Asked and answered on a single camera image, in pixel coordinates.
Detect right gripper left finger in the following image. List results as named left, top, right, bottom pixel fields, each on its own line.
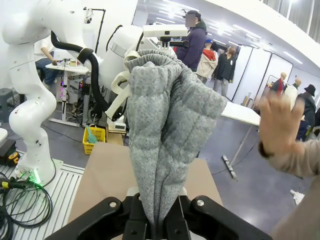
left=44, top=192, right=154, bottom=240

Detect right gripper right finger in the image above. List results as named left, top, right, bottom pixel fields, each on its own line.
left=164, top=194, right=273, bottom=240

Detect grey training pants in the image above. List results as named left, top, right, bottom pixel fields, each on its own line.
left=104, top=48, right=228, bottom=225

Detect person's left forearm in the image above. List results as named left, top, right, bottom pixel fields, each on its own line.
left=257, top=138, right=320, bottom=179

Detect person's left hand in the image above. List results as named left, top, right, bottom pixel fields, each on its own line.
left=256, top=91, right=305, bottom=152

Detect yellow plastic basket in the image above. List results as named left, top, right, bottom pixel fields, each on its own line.
left=82, top=126, right=106, bottom=155

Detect teal brush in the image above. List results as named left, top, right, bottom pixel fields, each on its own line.
left=85, top=124, right=98, bottom=145

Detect person in beige sweater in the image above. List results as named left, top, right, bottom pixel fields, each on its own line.
left=271, top=174, right=320, bottom=240

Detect crumpled white paper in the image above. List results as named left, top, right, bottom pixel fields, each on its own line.
left=289, top=189, right=306, bottom=205

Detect white desk with T-foot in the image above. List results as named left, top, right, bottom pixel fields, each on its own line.
left=219, top=102, right=262, bottom=179

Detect yellow black tape measure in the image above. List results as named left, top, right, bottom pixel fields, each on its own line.
left=6, top=151, right=21, bottom=167

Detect mannequin in cream jacket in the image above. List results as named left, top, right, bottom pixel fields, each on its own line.
left=286, top=77, right=304, bottom=111

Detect mannequin in dark red top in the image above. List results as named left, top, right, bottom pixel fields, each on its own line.
left=270, top=71, right=288, bottom=98

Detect white partition panel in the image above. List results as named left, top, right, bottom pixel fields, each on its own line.
left=264, top=52, right=294, bottom=87
left=232, top=44, right=273, bottom=104

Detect mannequin with black hat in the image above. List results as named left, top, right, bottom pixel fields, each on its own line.
left=296, top=84, right=317, bottom=129

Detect white work desk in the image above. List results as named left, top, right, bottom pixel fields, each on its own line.
left=44, top=61, right=92, bottom=126

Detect mannequin in red shirt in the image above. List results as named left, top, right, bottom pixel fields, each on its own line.
left=196, top=39, right=219, bottom=85

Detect black stool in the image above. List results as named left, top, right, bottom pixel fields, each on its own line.
left=0, top=87, right=15, bottom=124

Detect seated person in white shirt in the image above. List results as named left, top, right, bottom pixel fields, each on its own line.
left=33, top=36, right=64, bottom=86

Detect person in dark hoodie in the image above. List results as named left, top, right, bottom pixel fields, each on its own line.
left=176, top=9, right=208, bottom=74

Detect black light stand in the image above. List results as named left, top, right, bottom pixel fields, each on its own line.
left=84, top=6, right=107, bottom=54

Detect grey slotted base plate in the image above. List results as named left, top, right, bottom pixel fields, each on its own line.
left=0, top=159, right=86, bottom=240

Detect black cable bundle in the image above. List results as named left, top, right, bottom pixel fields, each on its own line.
left=0, top=172, right=54, bottom=240

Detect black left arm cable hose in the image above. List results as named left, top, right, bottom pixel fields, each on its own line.
left=50, top=29, right=107, bottom=121

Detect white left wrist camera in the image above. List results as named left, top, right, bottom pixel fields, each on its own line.
left=142, top=24, right=189, bottom=50

